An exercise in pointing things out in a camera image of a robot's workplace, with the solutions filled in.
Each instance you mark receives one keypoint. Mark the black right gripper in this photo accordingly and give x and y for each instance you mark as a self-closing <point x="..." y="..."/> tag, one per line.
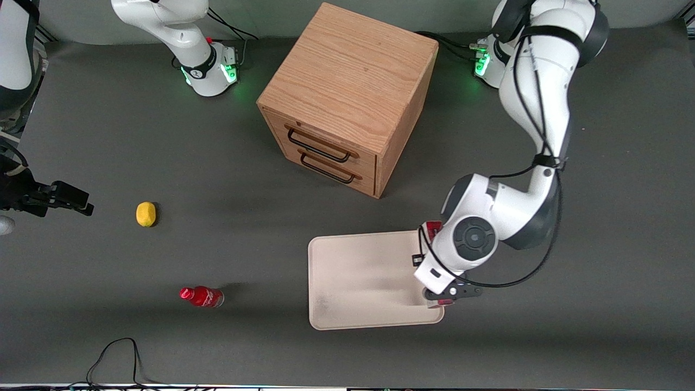
<point x="16" y="194"/>

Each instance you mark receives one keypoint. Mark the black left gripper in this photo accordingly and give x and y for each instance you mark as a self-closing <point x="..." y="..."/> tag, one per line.
<point x="417" y="259"/>

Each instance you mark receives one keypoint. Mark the red cookie box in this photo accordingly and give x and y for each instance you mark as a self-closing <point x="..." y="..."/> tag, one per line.
<point x="433" y="228"/>

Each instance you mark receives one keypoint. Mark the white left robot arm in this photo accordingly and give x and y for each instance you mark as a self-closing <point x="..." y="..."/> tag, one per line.
<point x="537" y="81"/>

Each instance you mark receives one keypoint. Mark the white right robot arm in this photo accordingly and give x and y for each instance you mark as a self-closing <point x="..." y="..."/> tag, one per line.
<point x="190" y="43"/>

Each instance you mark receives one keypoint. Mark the beige plastic tray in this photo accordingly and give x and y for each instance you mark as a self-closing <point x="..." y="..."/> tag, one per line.
<point x="358" y="282"/>

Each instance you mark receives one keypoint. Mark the yellow lemon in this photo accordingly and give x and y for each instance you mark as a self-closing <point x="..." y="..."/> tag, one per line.
<point x="145" y="214"/>

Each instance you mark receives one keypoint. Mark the wooden drawer front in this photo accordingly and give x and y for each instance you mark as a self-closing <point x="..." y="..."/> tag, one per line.
<point x="358" y="182"/>
<point x="326" y="136"/>

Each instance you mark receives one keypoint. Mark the red soda bottle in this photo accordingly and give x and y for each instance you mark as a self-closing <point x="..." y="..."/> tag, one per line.
<point x="203" y="296"/>

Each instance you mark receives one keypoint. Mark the wooden drawer cabinet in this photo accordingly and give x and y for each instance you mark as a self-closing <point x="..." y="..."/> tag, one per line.
<point x="353" y="65"/>

